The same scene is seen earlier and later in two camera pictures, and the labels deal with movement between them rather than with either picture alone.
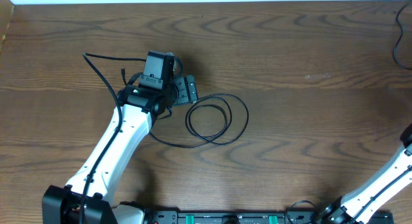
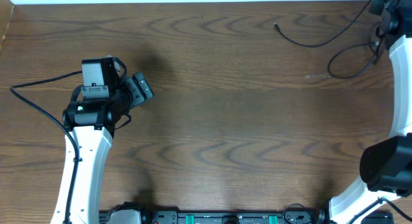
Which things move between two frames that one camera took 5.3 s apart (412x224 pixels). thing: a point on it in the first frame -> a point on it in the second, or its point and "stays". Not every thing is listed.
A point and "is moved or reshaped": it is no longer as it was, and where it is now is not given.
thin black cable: [209, 143] -> [275, 24]
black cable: [400, 38] is moved or reshaped
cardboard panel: [6, 9] stays
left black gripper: [188, 89] -> [140, 89]
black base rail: [152, 217] stays
